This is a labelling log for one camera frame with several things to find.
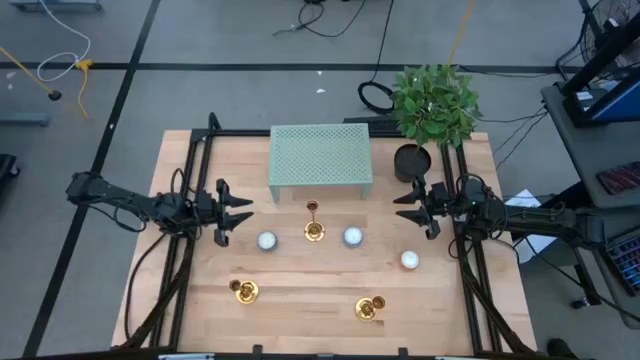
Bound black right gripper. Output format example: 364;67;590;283
392;175;452;241

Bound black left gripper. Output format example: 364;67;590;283
196;178;256;248

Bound short gold candlestick holder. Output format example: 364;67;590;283
303;200;327;243

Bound tall gold candlestick holder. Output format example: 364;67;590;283
354;294;387;323
228;278;260;305

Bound white ball left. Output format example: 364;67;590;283
256;230;279;252

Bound white ball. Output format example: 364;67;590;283
399;249;421;272
256;230;279;252
342;226;365;249

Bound white ball right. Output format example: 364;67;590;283
399;249;421;272

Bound white ball middle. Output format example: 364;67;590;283
342;226;365;249

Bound black computer keyboard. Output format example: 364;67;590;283
342;116;404;137

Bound green metal mesh shelf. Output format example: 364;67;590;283
268;123;375;203

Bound green potted plant black pot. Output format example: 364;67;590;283
390;63;484;184

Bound white paper sheet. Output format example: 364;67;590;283
503;188;558;265

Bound grey side cart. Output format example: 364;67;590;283
540;82;640;210

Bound person's black shoe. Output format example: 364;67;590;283
546;337;580;360

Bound dark red-lit keypad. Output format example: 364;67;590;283
595;161;640;196

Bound rainbow backlit keyboard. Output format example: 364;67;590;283
603;225;640;297

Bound blue screen monitor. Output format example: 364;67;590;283
563;67;640;128

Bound grey flat floor base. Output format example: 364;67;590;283
0;111;50;127
8;0;104;13

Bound black wheeled chair base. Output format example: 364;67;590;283
0;153;22;187

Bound black floor fan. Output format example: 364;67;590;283
579;0;640;71

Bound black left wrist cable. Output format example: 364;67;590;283
169;167;200;197

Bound black aluminium table frame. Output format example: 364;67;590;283
118;111;539;359

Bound black coiled floor cable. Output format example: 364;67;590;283
356;0;397;115

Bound black left arm base cable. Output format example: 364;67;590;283
123;231;169;342

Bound orange floor cable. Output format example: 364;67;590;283
447;0;477;66

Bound yellow floor cable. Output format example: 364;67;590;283
0;46;95;120

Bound black thin floor cable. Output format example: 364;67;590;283
272;0;367;39

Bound white floor cable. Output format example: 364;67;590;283
36;0;92;84

